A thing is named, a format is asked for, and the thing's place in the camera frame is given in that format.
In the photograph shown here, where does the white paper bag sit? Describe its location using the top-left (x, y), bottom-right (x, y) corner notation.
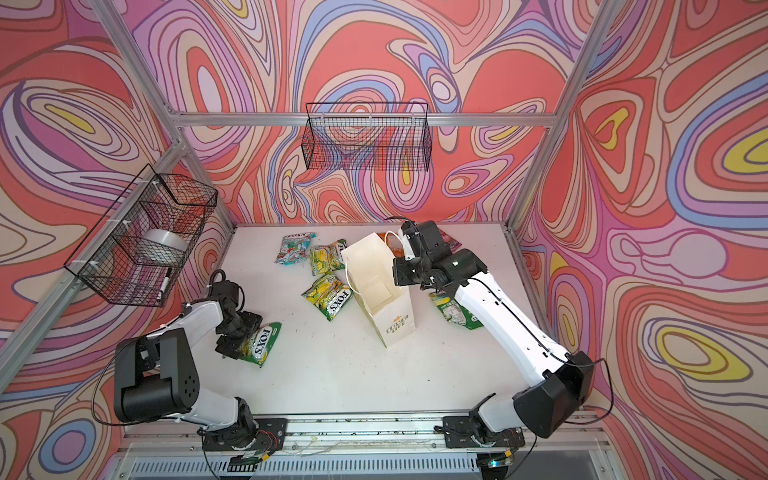
top-left (342, 233), bottom-right (416, 348)

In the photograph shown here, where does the yellow-green Fox's bag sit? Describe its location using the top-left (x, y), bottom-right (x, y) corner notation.
top-left (309, 239), bottom-right (347, 277)
top-left (302, 273), bottom-right (353, 322)

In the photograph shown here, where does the black wire basket back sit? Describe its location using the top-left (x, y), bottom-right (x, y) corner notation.
top-left (301, 101), bottom-right (433, 172)

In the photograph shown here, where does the teal Fox's candy bag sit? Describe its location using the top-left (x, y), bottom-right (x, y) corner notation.
top-left (275, 232), bottom-right (316, 265)

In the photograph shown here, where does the green Fox's spring tea bag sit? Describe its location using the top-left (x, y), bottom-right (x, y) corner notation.
top-left (429, 293), bottom-right (483, 330)

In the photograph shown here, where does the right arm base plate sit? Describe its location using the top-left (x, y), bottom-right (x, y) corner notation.
top-left (433, 415), bottom-right (526, 451)

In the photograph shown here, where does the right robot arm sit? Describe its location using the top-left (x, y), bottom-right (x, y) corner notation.
top-left (393, 220), bottom-right (595, 438)

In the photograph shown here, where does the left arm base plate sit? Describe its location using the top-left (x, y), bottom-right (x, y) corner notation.
top-left (197, 417), bottom-right (288, 453)

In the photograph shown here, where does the black wire basket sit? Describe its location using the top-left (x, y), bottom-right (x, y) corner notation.
top-left (301, 101), bottom-right (433, 172)
top-left (64, 165), bottom-right (218, 308)

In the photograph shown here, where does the black wire basket left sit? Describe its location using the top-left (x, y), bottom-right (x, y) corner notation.
top-left (64, 165), bottom-right (218, 308)

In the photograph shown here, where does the purple Fox's berries bag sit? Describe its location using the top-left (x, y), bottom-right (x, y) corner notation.
top-left (438, 229), bottom-right (462, 253)

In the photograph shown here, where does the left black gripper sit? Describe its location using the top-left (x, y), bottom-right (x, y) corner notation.
top-left (216, 308), bottom-right (261, 357)

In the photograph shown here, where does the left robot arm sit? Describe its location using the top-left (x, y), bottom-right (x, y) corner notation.
top-left (113, 269), bottom-right (262, 443)

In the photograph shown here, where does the black marker pen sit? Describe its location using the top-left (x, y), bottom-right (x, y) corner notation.
top-left (157, 276), bottom-right (170, 302)

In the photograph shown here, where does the orange Fox's bag small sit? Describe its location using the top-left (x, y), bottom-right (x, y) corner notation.
top-left (379, 232), bottom-right (404, 256)

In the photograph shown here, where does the silver tape roll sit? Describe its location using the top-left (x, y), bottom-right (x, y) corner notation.
top-left (142, 229), bottom-right (188, 252)

